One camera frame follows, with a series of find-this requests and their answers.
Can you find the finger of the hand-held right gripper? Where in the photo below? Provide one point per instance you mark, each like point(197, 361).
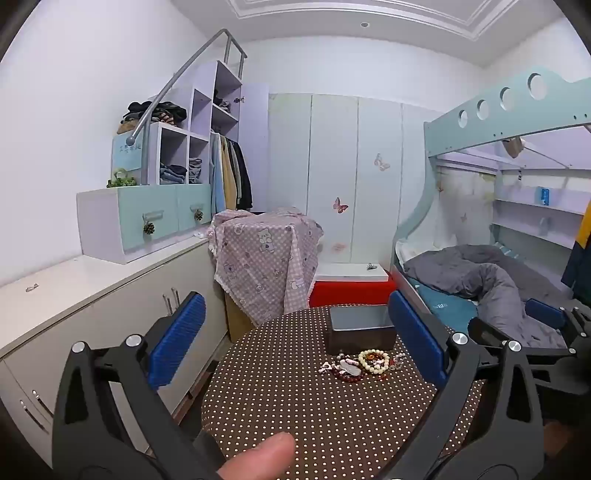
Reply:
point(545, 316)
point(485, 332)

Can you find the teal bunk bed frame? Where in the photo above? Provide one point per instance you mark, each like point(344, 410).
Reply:
point(466, 134)

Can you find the dark hanging jackets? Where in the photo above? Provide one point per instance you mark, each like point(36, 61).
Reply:
point(244, 180)

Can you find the faded butterfly sticker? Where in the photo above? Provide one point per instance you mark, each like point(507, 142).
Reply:
point(338, 248)

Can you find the folded blue jeans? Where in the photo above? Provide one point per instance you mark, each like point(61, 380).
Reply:
point(171, 174)

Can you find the person's left hand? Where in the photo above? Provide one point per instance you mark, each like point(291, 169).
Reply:
point(263, 457)

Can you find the pink checkered bear cloth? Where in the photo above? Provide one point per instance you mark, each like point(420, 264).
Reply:
point(263, 258)

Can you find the grey duvet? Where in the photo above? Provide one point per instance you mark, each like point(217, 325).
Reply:
point(498, 286)

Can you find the pink butterfly sticker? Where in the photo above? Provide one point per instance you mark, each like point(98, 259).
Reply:
point(340, 206)

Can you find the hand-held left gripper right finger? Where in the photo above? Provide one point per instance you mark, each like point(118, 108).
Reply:
point(415, 341)

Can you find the white low cabinet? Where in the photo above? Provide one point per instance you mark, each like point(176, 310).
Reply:
point(92, 295)

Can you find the tan hanging object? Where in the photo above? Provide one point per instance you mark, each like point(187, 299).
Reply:
point(513, 147)

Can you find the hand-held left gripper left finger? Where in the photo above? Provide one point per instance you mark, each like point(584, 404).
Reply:
point(178, 341)

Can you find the grey metal handrail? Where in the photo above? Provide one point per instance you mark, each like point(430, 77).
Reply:
point(184, 69)

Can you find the teal bed sheet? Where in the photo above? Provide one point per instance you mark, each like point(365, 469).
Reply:
point(448, 307)

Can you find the dark rectangular box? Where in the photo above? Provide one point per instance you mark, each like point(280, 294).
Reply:
point(360, 339)

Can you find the white board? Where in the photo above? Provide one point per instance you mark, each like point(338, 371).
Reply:
point(346, 273)

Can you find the red storage box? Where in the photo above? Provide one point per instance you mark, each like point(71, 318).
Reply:
point(351, 293)

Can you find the lilac cubby shelf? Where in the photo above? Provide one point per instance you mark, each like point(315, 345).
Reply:
point(203, 101)

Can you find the brown polka dot tablecloth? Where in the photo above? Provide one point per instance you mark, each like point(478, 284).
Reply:
point(300, 406)

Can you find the pale butterfly sticker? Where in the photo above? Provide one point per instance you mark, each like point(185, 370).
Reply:
point(382, 162)

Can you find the light blue hanging shirt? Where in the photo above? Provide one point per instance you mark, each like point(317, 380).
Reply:
point(217, 175)

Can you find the folded grey jeans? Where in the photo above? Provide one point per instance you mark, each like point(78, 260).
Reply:
point(195, 170)

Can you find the teal drawer unit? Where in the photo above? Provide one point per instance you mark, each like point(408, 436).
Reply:
point(138, 217)

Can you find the white wardrobe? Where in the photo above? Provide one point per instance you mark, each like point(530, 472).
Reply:
point(332, 152)

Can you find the small blue box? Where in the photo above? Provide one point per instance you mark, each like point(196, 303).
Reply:
point(544, 195)

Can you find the wooden cabinet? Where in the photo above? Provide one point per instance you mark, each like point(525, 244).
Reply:
point(238, 318)

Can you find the yellow and dark garment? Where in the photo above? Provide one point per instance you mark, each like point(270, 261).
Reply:
point(579, 258)

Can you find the yellow hanging garment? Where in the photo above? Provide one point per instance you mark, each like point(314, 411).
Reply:
point(229, 180)

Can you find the pile of dark clothes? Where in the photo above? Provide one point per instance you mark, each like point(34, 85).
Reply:
point(159, 113)

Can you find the folded dark clothes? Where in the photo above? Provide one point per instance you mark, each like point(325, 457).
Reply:
point(222, 104)

